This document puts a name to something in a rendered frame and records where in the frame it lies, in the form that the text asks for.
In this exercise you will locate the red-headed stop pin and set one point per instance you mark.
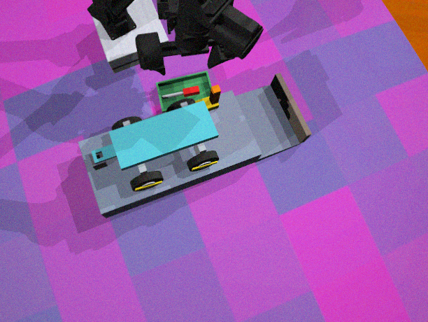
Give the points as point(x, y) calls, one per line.
point(190, 91)

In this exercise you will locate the cyan wheeled trolley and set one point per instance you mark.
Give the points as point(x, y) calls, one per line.
point(135, 142)

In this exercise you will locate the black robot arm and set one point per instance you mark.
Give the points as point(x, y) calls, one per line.
point(228, 26)

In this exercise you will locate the green tray floor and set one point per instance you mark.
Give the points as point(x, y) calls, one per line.
point(201, 82)

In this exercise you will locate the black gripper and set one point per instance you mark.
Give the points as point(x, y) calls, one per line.
point(151, 51)

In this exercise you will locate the yellow wheel chock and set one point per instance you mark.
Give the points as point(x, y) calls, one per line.
point(212, 101)

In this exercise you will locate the grey ramp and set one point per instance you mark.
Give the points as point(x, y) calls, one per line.
point(252, 126)

